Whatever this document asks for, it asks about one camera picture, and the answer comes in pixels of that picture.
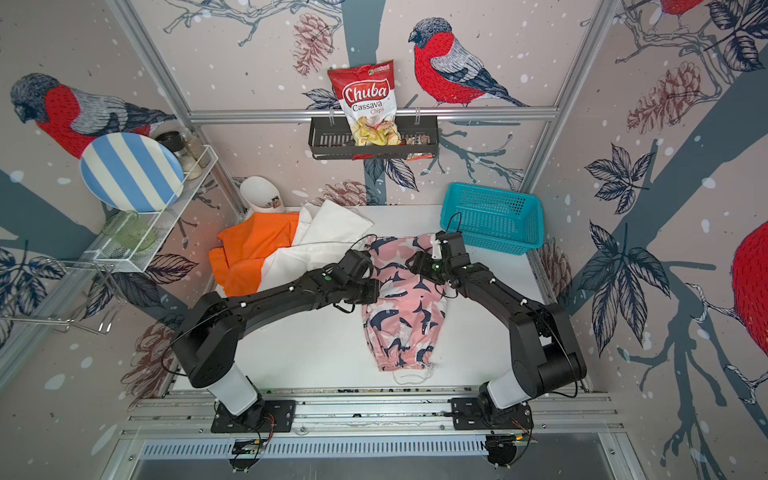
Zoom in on red Chuba chips bag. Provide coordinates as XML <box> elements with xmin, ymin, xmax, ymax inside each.
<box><xmin>328</xmin><ymin>60</ymin><xmax>402</xmax><ymax>147</ymax></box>

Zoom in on aluminium front rail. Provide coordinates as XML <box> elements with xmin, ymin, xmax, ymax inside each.
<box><xmin>117</xmin><ymin>387</ymin><xmax>625</xmax><ymax>439</ymax></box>

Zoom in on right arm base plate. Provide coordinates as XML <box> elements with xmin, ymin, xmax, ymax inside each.
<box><xmin>446</xmin><ymin>395</ymin><xmax>534</xmax><ymax>431</ymax></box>

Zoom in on blue white striped plate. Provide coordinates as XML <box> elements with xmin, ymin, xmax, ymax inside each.
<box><xmin>80</xmin><ymin>133</ymin><xmax>185</xmax><ymax>213</ymax></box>

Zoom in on white cloth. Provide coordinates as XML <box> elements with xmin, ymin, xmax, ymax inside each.
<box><xmin>258</xmin><ymin>200</ymin><xmax>374</xmax><ymax>292</ymax></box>

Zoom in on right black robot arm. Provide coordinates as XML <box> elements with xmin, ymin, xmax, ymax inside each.
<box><xmin>406</xmin><ymin>231</ymin><xmax>587</xmax><ymax>413</ymax></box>

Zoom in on white patterned cup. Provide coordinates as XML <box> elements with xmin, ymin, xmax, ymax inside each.
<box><xmin>239</xmin><ymin>176</ymin><xmax>285</xmax><ymax>214</ymax></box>

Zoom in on green glass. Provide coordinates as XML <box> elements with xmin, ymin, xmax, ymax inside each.
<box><xmin>102</xmin><ymin>211</ymin><xmax>157</xmax><ymax>252</ymax></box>

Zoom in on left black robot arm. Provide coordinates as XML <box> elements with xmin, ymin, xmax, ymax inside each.
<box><xmin>169</xmin><ymin>249</ymin><xmax>381</xmax><ymax>417</ymax></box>

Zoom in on black wire wall basket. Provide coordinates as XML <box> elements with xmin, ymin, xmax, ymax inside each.
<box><xmin>308</xmin><ymin>116</ymin><xmax>439</xmax><ymax>161</ymax></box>

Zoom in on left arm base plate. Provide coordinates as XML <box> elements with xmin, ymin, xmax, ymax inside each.
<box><xmin>210</xmin><ymin>399</ymin><xmax>296</xmax><ymax>434</ymax></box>

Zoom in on pink shark print shorts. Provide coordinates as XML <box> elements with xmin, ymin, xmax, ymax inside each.
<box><xmin>362</xmin><ymin>234</ymin><xmax>448</xmax><ymax>386</ymax></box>

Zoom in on clear acrylic wall shelf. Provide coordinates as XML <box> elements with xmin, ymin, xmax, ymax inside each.
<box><xmin>82</xmin><ymin>145</ymin><xmax>219</xmax><ymax>273</ymax></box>

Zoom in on dark lid spice jar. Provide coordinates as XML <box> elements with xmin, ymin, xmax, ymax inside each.
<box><xmin>155</xmin><ymin>131</ymin><xmax>202</xmax><ymax>181</ymax></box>

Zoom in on metal wire wall hooks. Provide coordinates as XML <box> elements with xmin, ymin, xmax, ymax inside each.
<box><xmin>1</xmin><ymin>258</ymin><xmax>127</xmax><ymax>339</ymax></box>

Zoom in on orange cloth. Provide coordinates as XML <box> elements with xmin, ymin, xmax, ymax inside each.
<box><xmin>209</xmin><ymin>212</ymin><xmax>299</xmax><ymax>297</ymax></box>

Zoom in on teal plastic basket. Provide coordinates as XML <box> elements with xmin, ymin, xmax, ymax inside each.
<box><xmin>440</xmin><ymin>183</ymin><xmax>545</xmax><ymax>255</ymax></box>

